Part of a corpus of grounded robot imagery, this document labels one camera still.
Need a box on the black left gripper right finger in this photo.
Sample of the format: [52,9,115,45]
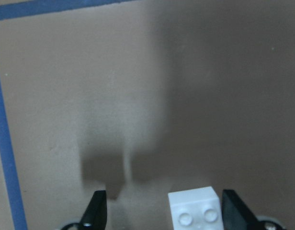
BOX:
[222,189,259,230]

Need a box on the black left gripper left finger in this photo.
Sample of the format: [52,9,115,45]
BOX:
[79,190,107,230]

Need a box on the white block with studs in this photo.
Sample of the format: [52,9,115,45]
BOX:
[168,186,224,230]

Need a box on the brown paper table cover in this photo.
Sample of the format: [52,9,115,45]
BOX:
[0,0,295,230]

